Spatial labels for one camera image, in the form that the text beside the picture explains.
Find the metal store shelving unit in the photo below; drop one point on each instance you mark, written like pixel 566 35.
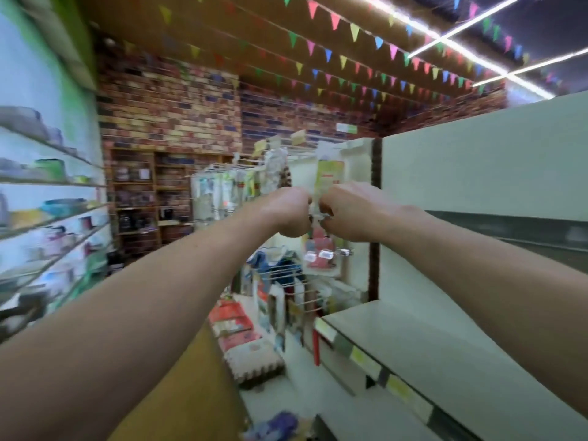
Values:
pixel 496 170

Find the long ceiling light strip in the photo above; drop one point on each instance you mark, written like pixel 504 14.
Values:
pixel 468 23

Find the person's right hand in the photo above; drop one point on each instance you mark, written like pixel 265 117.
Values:
pixel 360 213

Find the person's left forearm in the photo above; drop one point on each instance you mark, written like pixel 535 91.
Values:
pixel 119 344

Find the dark plastic bags bundle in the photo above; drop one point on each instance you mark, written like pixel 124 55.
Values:
pixel 271 425

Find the white textured pack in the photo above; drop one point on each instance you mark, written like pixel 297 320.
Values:
pixel 254 359

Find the person's left hand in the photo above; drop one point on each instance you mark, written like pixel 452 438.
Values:
pixel 292 211

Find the diagonal ceiling light strip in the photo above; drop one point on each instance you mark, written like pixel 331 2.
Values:
pixel 459 50

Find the short ceiling light strip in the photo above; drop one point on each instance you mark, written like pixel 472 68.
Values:
pixel 542 61

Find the green wall sign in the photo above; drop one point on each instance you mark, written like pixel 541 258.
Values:
pixel 346 127

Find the hanging packaged goods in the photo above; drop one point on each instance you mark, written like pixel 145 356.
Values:
pixel 220 183

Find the red mesh bag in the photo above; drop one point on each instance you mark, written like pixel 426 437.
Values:
pixel 230 318

